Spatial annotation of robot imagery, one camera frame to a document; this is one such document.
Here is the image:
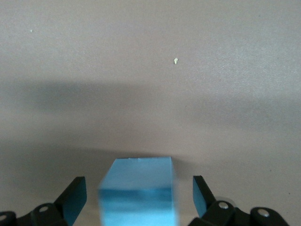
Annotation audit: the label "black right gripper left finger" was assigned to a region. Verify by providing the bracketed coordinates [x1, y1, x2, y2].
[0, 176, 87, 226]

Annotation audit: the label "blue foam cube block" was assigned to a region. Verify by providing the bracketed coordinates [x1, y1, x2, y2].
[97, 155, 177, 226]

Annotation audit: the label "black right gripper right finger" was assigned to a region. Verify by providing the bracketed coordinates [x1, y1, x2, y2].
[189, 175, 290, 226]

